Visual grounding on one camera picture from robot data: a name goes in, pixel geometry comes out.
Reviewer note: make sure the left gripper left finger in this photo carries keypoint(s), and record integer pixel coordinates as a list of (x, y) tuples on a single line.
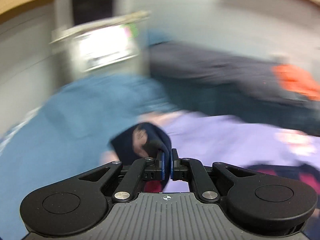
[(155, 167)]

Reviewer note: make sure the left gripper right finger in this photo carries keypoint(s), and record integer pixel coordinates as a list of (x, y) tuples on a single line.
[(178, 170)]

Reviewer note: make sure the navy cartoon mouse sweater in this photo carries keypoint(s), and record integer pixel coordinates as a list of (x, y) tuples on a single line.
[(140, 141)]

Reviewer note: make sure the lilac floral bed sheet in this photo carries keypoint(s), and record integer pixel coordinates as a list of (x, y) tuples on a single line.
[(265, 148)]

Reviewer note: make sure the teal blue blanket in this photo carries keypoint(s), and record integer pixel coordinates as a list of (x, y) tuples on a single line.
[(69, 134)]

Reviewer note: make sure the grey quilt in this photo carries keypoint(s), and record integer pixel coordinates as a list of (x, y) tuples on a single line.
[(251, 76)]

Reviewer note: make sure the orange cloth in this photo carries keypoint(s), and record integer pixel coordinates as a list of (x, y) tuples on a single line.
[(298, 80)]

